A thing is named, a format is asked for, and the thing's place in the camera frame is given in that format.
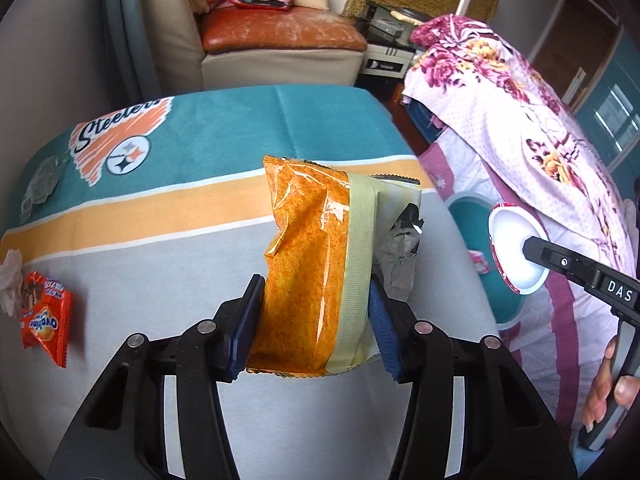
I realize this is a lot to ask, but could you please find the pink floral quilt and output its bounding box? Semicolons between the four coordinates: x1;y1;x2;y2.
402;14;640;426

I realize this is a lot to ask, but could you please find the person's right hand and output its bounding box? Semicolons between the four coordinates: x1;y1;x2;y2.
580;338;640;431

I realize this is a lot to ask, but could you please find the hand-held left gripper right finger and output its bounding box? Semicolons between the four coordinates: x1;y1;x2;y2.
369;280;578;480

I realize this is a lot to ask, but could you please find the crumpled white tissue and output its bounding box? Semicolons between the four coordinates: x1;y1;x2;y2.
0;250;25;318

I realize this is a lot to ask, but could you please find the clear greenish plastic wrapper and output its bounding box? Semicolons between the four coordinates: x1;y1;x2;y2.
20;155;68;221

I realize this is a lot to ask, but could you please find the black audio device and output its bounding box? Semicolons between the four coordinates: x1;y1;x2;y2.
367;2;422;45

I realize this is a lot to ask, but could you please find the white paper bowl red rim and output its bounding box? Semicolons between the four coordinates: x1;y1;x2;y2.
487;202;548;295

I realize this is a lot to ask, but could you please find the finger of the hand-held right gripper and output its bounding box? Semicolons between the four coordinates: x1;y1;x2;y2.
522;236;606;288

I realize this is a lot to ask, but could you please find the cream sofa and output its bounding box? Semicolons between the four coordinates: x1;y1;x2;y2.
140;0;368;91

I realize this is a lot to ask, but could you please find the teal plastic basin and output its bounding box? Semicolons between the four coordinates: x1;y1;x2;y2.
445;192;526;323

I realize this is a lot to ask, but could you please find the orange leather seat cushion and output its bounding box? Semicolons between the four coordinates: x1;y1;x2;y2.
200;4;368;55

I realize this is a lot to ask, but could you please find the wooden door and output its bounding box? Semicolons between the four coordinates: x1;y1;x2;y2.
525;0;626;86

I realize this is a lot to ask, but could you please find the small orange snack wrapper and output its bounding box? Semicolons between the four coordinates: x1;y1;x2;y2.
20;270;74;368

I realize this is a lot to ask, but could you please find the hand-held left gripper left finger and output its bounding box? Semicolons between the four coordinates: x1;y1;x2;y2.
50;274;266;480

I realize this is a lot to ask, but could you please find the orange snack packet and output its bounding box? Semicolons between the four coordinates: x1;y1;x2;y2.
245;154;426;378

